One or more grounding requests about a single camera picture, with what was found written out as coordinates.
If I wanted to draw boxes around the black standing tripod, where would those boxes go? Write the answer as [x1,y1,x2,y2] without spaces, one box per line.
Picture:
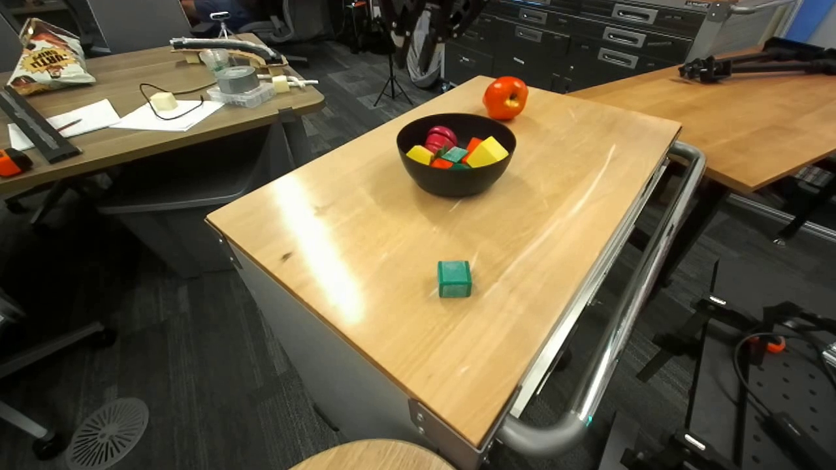
[370,0,417,113]

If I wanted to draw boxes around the steel tool cart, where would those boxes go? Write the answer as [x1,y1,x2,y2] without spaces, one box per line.
[219,141,689,470]

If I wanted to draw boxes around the grey office chair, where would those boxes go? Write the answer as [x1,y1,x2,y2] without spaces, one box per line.
[82,0,195,54]

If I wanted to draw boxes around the black office chair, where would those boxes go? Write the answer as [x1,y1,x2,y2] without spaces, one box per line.
[0,283,117,458]

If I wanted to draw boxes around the light wooden table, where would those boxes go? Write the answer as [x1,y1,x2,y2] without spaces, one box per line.
[570,45,836,197]

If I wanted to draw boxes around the small white cabled device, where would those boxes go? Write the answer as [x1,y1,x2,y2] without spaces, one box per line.
[147,88,182,116]

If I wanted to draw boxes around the long black bar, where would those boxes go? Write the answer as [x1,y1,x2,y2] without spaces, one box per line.
[0,84,83,168]

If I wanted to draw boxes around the white power adapter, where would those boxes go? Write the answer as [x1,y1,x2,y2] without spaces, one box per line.
[267,71,322,95]

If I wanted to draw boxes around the black bowl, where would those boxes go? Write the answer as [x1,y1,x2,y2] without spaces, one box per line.
[394,113,521,201]

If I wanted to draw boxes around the round wooden stool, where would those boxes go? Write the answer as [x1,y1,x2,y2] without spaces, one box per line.
[288,436,458,470]

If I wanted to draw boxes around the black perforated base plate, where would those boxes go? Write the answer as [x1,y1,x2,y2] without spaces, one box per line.
[735,348,836,470]

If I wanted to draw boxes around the white paper sheet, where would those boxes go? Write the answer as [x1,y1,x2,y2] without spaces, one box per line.
[5,96,122,154]
[110,96,227,137]

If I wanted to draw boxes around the chrome cart handle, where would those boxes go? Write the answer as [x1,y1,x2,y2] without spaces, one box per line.
[494,141,709,460]

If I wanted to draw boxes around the black metal stand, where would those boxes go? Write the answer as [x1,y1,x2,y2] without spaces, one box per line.
[622,258,836,470]

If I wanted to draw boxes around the blue panel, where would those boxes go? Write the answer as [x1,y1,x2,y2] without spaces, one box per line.
[777,0,836,49]

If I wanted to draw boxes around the black folded tripod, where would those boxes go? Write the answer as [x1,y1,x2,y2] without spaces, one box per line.
[677,37,836,86]

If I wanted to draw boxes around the orange black hand tool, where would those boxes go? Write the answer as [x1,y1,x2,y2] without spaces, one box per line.
[0,147,36,184]

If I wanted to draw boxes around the grey round perforated disc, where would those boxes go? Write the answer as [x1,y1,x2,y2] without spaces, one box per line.
[63,395,155,470]

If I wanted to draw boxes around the chips bag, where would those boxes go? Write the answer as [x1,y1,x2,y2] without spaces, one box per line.
[5,16,100,92]

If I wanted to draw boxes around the orange clamp handle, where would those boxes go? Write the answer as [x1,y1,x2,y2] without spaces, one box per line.
[745,332,792,360]

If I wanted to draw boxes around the brown office table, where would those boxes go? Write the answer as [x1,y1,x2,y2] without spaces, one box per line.
[0,41,327,201]

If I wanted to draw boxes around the black drawer cabinet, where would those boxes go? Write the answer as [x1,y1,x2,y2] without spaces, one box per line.
[442,0,792,96]

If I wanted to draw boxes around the black white curved hose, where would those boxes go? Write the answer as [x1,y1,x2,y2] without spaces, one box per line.
[167,32,292,71]

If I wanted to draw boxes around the clear plastic container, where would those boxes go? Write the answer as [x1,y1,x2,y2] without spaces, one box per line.
[203,78,283,110]

